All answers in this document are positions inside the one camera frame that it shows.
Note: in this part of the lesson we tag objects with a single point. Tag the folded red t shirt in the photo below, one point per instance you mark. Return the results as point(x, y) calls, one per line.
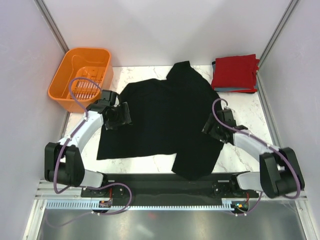
point(235, 71)

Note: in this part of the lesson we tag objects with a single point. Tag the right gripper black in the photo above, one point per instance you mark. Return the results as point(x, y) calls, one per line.
point(209, 122)

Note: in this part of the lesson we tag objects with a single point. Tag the folded grey blue t shirt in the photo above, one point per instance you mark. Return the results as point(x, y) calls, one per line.
point(229, 89)

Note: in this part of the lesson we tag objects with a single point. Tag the aluminium frame post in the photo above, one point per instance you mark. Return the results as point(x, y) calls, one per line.
point(278, 30)
point(44, 10)

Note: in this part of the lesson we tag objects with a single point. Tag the left aluminium frame post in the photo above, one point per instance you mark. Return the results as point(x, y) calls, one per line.
point(44, 10)

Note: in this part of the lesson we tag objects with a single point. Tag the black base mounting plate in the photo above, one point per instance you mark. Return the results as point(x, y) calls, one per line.
point(169, 190)

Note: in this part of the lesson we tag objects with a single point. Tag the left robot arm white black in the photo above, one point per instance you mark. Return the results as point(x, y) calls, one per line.
point(63, 163)

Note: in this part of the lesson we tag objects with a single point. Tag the right aluminium frame post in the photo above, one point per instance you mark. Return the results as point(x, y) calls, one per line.
point(278, 30)

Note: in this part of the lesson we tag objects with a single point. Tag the white slotted cable duct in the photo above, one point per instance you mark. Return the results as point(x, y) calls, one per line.
point(55, 204)

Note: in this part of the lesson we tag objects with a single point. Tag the orange plastic basket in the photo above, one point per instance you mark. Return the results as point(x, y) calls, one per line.
point(78, 70)

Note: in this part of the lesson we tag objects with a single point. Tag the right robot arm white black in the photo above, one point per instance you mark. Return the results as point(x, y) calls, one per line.
point(279, 172)

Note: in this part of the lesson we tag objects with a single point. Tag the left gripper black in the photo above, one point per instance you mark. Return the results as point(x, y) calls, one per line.
point(125, 118)

